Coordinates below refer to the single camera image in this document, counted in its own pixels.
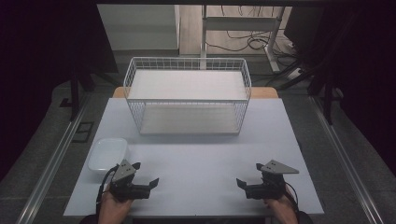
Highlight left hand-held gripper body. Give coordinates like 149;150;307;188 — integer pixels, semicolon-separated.
108;159;152;202

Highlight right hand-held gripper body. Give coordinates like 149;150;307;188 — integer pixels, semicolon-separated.
245;160;300;201

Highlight person's right hand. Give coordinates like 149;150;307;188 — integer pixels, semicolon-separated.
263;191;299;224

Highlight person's left hand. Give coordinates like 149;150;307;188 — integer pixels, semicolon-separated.
97;189;134;224

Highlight white rectangular dish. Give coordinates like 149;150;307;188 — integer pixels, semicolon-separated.
87;137;131;175

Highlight black metal stand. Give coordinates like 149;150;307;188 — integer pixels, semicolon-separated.
69;60;120;122
306;12;359;126

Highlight white power strip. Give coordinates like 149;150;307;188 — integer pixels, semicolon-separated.
284;67;304;80

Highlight white cabinet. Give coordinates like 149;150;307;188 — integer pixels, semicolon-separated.
96;4;181;51

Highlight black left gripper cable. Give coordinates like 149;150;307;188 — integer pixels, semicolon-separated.
95;165;120;216

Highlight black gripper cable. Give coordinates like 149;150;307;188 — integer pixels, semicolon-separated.
284;181;302;218
95;165;120;216

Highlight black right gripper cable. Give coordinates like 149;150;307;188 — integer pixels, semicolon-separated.
284;181;302;218

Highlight black floor socket frame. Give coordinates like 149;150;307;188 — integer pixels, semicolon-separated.
71;120;95;145

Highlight metal floor rail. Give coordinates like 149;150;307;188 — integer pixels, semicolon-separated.
15;92;92;224
307;95;386;224

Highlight white wire shelf rack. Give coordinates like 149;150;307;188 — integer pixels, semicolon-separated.
122;56;252;136

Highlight black floor cables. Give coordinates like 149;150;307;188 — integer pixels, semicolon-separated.
206;5;301;63

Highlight white metal desk frame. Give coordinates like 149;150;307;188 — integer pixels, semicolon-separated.
200;5;286;75

